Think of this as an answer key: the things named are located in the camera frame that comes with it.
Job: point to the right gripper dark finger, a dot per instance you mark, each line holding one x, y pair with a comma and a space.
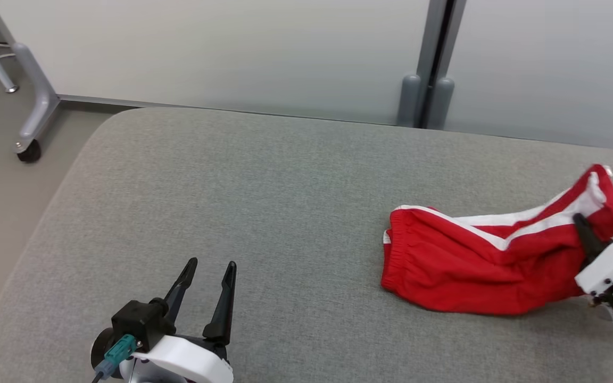
588, 242

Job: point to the teal left camera connector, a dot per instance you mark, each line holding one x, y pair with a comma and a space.
120, 351

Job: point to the grey wheeled frame leg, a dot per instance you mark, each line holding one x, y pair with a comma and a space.
40, 101

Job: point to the black caster wheel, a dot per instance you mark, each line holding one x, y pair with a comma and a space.
30, 153

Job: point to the grey metal partition post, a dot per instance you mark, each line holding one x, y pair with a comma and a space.
429, 48

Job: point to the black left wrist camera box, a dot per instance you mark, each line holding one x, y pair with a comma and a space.
136, 322

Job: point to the red shorts white side stripe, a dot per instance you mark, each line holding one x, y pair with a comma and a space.
471, 266

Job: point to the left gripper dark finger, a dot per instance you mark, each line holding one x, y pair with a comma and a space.
181, 290
224, 308

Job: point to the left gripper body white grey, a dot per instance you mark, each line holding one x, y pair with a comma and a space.
189, 361

